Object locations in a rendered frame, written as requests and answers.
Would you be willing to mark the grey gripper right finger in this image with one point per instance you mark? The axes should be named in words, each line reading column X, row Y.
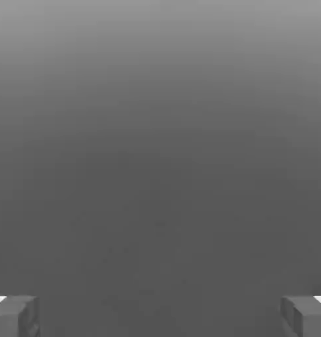
column 307, row 317

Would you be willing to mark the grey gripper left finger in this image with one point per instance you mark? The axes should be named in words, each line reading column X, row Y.
column 12, row 317

